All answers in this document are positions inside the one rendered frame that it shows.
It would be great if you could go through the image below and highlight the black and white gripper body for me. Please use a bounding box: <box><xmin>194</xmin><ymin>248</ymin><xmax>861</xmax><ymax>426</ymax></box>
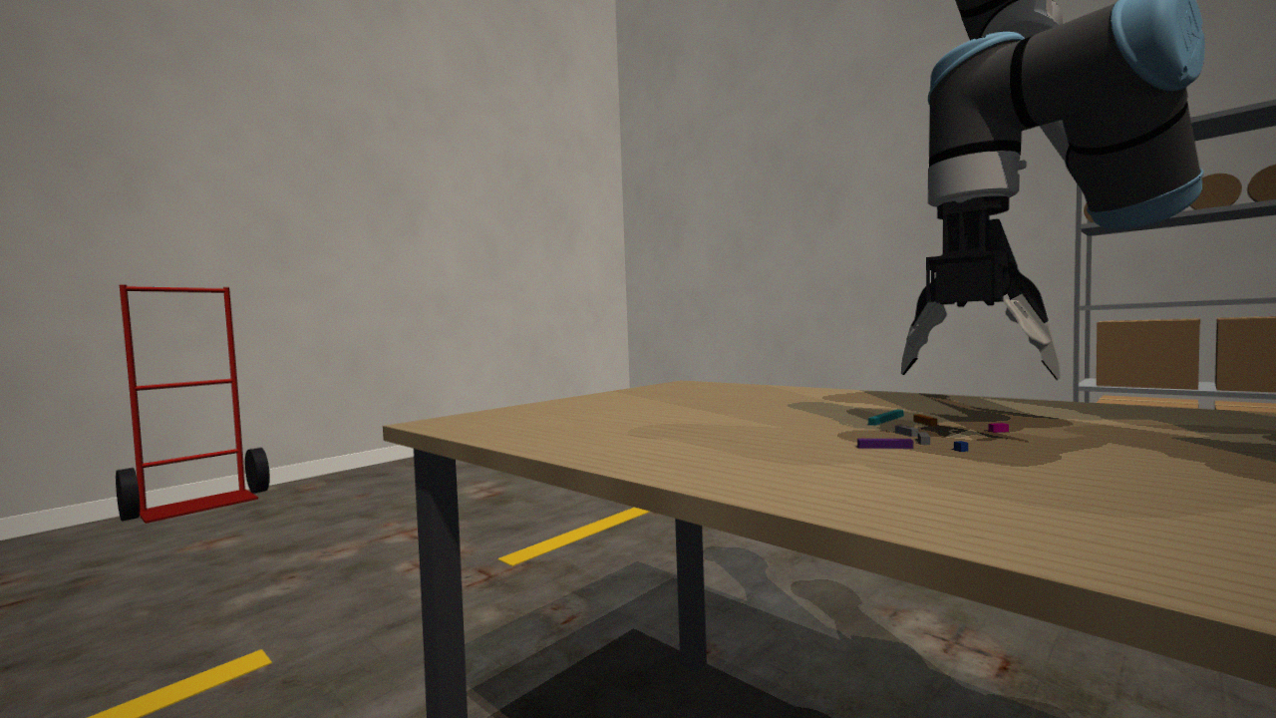
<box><xmin>926</xmin><ymin>196</ymin><xmax>1014</xmax><ymax>307</ymax></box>

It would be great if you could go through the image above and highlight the turquoise rod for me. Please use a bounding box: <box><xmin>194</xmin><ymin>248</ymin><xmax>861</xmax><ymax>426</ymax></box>
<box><xmin>868</xmin><ymin>409</ymin><xmax>903</xmax><ymax>426</ymax></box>

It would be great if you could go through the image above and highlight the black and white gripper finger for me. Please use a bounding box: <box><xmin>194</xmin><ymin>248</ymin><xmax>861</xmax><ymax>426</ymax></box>
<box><xmin>1003</xmin><ymin>267</ymin><xmax>1062</xmax><ymax>380</ymax></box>
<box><xmin>901</xmin><ymin>282</ymin><xmax>947</xmax><ymax>375</ymax></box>

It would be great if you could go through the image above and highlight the purple rod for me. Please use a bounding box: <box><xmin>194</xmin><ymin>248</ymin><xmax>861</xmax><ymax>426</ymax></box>
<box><xmin>857</xmin><ymin>439</ymin><xmax>914</xmax><ymax>449</ymax></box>

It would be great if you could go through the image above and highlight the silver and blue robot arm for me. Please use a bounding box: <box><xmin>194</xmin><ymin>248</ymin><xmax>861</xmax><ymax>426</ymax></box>
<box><xmin>928</xmin><ymin>0</ymin><xmax>1205</xmax><ymax>230</ymax></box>

